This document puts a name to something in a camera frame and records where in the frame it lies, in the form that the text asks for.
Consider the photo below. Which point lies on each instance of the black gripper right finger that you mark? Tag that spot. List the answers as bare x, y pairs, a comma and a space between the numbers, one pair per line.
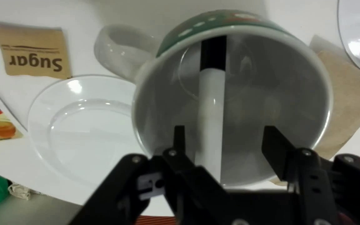
313, 188

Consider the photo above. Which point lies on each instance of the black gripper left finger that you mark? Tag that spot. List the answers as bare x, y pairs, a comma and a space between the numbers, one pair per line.
188, 188

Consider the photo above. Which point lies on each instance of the white marker with black cap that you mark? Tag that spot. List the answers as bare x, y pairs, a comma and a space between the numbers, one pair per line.
212, 108

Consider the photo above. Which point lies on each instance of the green and white mug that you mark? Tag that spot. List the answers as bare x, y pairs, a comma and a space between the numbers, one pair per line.
272, 83

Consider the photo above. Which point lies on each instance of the brown paper napkin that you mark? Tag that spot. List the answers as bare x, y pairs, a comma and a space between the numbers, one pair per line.
351, 100

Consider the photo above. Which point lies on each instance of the white round plate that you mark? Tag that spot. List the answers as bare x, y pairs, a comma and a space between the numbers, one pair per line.
84, 133
359, 38

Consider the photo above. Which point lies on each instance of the brown sugar packet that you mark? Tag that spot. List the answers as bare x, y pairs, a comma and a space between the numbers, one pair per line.
34, 50

